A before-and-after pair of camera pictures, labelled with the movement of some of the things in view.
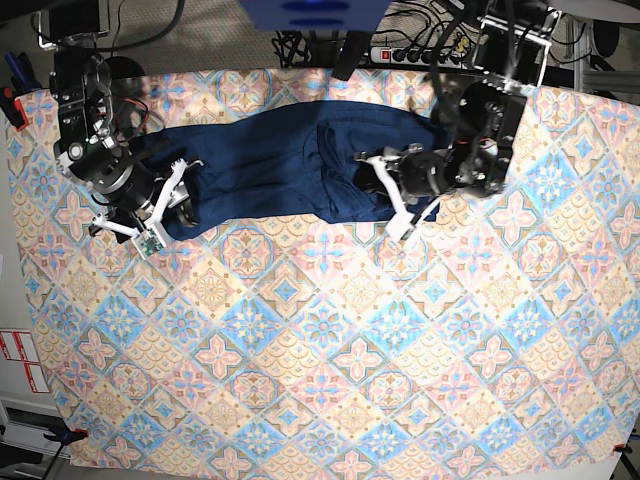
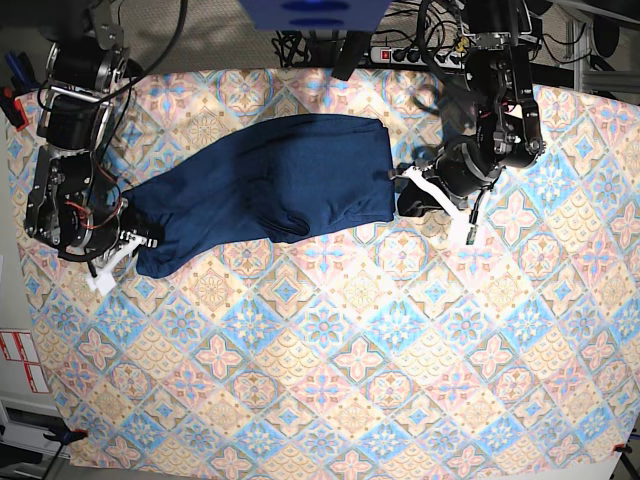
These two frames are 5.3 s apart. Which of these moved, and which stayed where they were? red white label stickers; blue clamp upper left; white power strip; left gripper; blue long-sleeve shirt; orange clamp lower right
Moved: blue long-sleeve shirt; left gripper
Stayed: red white label stickers; orange clamp lower right; blue clamp upper left; white power strip
